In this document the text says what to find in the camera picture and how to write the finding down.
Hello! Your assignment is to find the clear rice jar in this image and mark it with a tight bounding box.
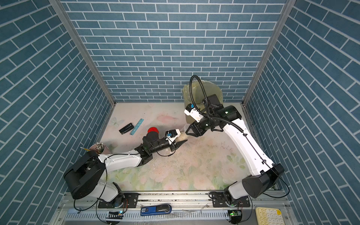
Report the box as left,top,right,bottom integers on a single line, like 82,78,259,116
176,131,188,142

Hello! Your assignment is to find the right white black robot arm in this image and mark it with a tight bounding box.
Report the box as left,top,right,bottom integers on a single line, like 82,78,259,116
184,95,284,205

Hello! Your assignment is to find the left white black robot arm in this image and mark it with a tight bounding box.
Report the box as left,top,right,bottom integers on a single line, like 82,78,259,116
64,129,186,208

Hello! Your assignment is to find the red lidded rice jar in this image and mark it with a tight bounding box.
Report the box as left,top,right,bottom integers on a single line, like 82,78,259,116
148,127,159,134

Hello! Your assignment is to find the teal ruler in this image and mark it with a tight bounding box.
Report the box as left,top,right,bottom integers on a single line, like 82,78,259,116
130,119,144,136

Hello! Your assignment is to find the black stapler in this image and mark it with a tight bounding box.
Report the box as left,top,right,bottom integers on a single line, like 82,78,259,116
119,123,134,135

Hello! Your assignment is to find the beige bin with yellow bag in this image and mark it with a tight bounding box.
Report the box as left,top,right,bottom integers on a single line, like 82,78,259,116
182,79,223,113

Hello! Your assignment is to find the pink pen holder cup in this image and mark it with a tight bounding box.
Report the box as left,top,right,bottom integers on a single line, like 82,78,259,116
81,142,110,154

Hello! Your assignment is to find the blue black handheld device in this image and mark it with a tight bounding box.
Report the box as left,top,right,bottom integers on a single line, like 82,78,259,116
140,204,172,216

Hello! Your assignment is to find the yellow egg tray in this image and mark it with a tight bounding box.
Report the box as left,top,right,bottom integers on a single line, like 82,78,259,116
256,207,285,225

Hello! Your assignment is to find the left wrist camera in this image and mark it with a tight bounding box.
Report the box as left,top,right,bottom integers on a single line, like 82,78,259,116
165,129,181,143

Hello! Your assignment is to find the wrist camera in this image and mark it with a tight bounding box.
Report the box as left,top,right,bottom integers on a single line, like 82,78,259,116
165,129,181,143
184,104,203,122

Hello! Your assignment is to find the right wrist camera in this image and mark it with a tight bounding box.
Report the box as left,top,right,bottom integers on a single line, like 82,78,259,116
184,104,203,122

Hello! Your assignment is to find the aluminium mounting rail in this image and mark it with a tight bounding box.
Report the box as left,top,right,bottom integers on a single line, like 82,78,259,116
58,190,290,210

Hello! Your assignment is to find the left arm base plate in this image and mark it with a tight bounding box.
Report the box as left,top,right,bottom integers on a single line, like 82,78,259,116
98,193,139,209

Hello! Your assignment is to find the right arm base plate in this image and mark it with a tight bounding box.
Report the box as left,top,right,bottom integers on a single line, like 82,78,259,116
208,191,251,208

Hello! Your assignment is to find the white slotted cable duct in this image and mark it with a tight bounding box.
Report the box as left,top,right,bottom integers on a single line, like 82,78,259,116
65,210,230,222

